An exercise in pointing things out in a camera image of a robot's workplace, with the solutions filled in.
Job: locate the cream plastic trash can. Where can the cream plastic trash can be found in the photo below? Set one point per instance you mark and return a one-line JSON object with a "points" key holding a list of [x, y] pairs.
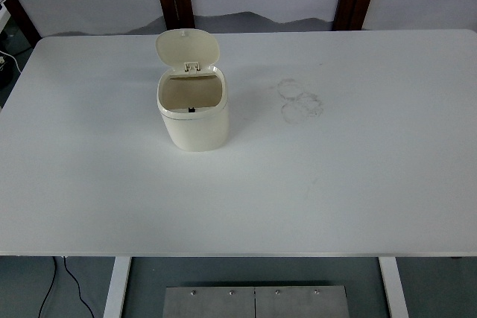
{"points": [[192, 95]]}

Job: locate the left white table leg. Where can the left white table leg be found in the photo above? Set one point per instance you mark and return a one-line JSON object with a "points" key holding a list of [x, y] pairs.
{"points": [[117, 287]]}

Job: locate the white table leg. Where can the white table leg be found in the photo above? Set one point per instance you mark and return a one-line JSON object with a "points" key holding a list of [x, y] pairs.
{"points": [[393, 287], [117, 287]]}

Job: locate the right white table leg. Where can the right white table leg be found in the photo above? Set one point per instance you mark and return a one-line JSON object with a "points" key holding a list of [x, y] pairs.
{"points": [[393, 287]]}

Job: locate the grey metal base plate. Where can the grey metal base plate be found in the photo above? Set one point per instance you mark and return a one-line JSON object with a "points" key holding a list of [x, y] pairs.
{"points": [[264, 301]]}

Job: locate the far left dark post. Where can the far left dark post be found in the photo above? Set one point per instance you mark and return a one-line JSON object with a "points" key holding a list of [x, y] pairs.
{"points": [[23, 21]]}

